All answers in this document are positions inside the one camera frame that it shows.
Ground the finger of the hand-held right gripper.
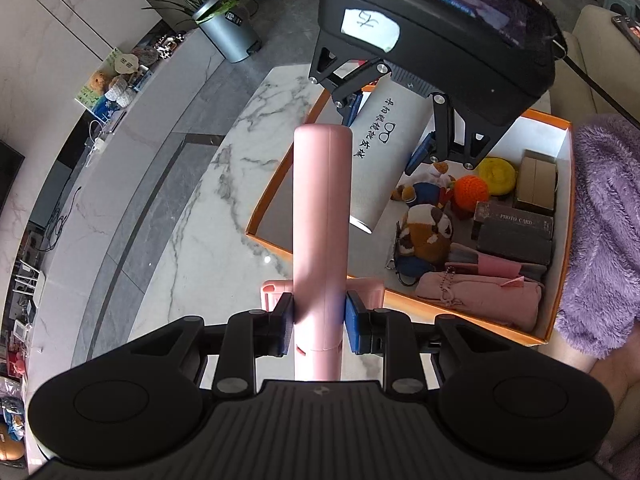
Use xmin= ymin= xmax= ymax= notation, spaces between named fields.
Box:
xmin=404 ymin=92 xmax=501 ymax=177
xmin=307 ymin=30 xmax=393 ymax=126

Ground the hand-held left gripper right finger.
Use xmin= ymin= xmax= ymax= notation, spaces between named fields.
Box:
xmin=345 ymin=290 xmax=523 ymax=401

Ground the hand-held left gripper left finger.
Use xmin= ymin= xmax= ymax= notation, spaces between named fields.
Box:
xmin=120 ymin=291 xmax=296 ymax=401

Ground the white glasses case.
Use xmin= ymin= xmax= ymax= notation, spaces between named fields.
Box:
xmin=345 ymin=77 xmax=436 ymax=235

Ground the crocheted orange fruit toy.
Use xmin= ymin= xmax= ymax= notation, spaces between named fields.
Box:
xmin=447 ymin=175 xmax=490 ymax=221

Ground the orange cardboard box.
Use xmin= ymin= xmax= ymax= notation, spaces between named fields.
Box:
xmin=245 ymin=85 xmax=573 ymax=346

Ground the brown raccoon plush toy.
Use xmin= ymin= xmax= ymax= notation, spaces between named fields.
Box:
xmin=390 ymin=160 xmax=458 ymax=286

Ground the yellow round toy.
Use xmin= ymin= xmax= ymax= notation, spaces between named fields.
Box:
xmin=475 ymin=156 xmax=517 ymax=197

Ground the pink handheld fan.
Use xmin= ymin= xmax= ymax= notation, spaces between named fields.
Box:
xmin=260 ymin=125 xmax=386 ymax=383

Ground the brown cardboard box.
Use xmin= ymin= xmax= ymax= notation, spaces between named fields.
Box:
xmin=514 ymin=150 xmax=558 ymax=212

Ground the pink cartoon print pouch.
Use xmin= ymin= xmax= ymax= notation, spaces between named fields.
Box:
xmin=415 ymin=260 xmax=546 ymax=332

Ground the black photo card box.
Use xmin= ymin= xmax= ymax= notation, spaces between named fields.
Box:
xmin=472 ymin=201 xmax=555 ymax=267

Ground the grey metal trash can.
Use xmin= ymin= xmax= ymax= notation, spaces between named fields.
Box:
xmin=192 ymin=0 xmax=263 ymax=65

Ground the beige sofa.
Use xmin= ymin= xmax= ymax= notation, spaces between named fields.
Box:
xmin=570 ymin=5 xmax=640 ymax=128

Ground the cow pattern figurine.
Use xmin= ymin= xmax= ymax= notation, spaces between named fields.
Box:
xmin=155 ymin=35 xmax=186 ymax=58

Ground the marble television console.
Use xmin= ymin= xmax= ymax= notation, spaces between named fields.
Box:
xmin=0 ymin=30 xmax=226 ymax=311

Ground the green and blue picture card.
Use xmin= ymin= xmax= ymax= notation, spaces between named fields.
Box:
xmin=75 ymin=49 xmax=126 ymax=111

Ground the golden round vase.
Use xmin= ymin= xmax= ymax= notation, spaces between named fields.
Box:
xmin=0 ymin=420 xmax=26 ymax=461

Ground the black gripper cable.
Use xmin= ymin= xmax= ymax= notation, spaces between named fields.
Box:
xmin=550 ymin=35 xmax=640 ymax=128

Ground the white charger with cable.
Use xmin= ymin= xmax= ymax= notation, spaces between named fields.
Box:
xmin=89 ymin=120 xmax=108 ymax=156

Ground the wall television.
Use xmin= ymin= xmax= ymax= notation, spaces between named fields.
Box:
xmin=0 ymin=140 xmax=26 ymax=216

